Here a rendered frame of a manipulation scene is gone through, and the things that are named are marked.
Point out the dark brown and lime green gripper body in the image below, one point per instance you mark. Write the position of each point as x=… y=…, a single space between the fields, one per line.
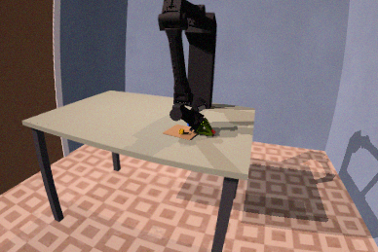
x=196 y=124

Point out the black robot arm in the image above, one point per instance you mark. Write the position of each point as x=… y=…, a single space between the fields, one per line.
x=173 y=20

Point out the orange mat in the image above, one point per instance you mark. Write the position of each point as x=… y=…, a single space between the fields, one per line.
x=174 y=131

